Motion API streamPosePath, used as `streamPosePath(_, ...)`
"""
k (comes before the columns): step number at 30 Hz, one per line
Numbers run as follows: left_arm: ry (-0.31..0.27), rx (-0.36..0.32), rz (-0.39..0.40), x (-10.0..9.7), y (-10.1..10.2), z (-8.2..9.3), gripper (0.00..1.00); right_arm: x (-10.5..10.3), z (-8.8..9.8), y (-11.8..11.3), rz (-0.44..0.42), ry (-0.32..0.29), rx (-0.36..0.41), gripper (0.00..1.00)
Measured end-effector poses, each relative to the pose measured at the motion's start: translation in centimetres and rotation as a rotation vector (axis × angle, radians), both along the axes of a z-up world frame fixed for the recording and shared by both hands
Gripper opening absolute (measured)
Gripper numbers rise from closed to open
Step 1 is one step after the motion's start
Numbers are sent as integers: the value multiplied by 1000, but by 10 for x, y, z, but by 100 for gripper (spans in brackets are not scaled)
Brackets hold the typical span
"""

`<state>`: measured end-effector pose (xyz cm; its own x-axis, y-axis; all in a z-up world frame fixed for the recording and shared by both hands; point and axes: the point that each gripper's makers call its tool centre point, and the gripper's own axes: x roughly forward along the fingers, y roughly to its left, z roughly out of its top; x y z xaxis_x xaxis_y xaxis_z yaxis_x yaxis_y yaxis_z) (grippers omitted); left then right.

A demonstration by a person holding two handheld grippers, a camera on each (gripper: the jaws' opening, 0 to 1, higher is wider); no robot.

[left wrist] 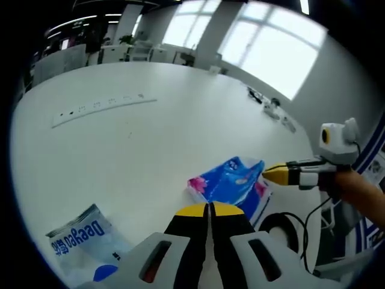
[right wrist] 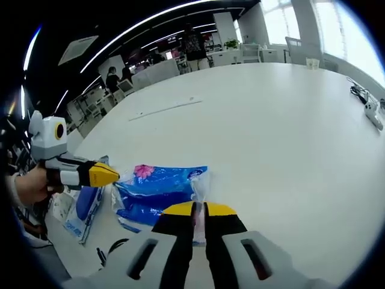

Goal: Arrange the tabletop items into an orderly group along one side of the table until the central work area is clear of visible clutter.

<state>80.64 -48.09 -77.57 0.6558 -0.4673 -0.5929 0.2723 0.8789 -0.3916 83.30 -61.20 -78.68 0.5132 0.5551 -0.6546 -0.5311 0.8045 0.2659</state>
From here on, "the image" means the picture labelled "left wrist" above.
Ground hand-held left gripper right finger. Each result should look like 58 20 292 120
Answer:
209 202 313 289

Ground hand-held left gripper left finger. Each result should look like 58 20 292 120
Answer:
119 203 210 289

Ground blue tissue pack pink flowers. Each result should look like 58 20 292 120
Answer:
187 155 273 227

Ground white blue wipes packet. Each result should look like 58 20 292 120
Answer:
46 204 134 284

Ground small white block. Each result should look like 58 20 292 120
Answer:
280 116 297 134

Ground small white charger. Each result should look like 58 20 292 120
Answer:
263 98 281 119

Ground small black device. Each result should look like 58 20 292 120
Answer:
247 86 263 102

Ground wide window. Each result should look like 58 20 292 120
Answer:
218 1 328 101

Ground black office chair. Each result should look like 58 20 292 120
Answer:
179 50 197 66

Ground white built-in power strip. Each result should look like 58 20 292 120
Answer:
51 92 158 129

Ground narrow window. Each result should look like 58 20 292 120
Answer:
162 0 218 51

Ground white shelf unit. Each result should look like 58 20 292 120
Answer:
129 41 167 63

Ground curved ceiling light strip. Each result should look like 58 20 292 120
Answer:
47 14 99 33

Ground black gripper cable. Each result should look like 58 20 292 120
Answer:
299 197 333 276

